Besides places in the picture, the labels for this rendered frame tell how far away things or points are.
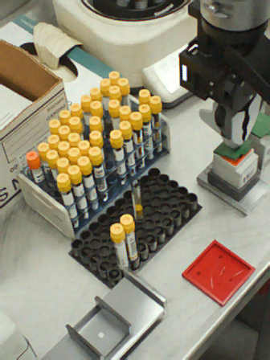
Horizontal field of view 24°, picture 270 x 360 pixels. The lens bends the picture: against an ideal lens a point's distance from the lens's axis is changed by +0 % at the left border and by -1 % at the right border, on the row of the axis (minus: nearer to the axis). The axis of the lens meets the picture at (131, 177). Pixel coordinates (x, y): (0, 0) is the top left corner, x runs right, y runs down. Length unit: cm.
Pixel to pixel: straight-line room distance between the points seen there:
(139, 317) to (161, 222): 15
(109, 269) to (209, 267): 13
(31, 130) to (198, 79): 24
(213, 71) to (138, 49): 26
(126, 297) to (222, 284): 13
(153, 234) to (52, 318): 17
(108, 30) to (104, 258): 35
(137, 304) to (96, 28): 43
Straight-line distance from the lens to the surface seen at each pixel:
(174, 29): 98
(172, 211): 86
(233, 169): 84
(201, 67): 72
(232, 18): 65
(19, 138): 85
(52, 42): 100
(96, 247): 83
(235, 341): 174
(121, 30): 97
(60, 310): 83
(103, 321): 77
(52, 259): 86
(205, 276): 83
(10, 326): 50
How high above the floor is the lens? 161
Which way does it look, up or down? 53 degrees down
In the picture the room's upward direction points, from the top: 7 degrees counter-clockwise
